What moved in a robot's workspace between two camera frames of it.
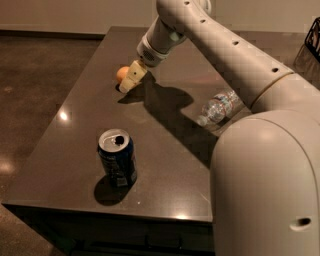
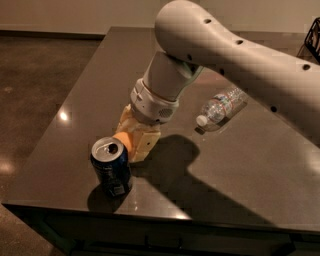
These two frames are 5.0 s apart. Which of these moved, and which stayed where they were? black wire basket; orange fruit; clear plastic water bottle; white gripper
Moved: white gripper; orange fruit
Stayed: black wire basket; clear plastic water bottle
